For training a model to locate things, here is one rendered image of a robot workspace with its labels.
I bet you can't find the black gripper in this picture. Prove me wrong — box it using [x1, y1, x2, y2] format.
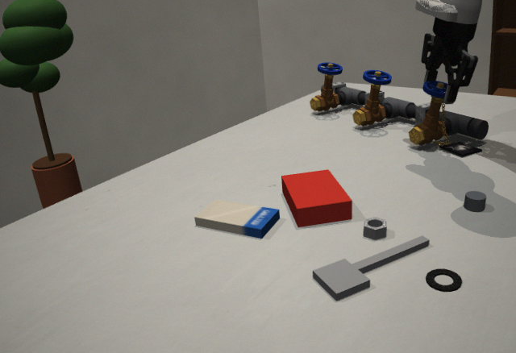
[421, 18, 478, 104]

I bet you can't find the red box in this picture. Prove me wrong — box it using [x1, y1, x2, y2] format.
[281, 170, 352, 227]

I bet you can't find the dark grey short cylinder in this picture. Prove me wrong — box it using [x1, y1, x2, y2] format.
[464, 191, 486, 212]

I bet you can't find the dark grey hex nut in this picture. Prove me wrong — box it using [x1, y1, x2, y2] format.
[364, 217, 387, 240]

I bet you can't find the black rubber washer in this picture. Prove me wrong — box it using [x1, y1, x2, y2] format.
[426, 269, 462, 292]

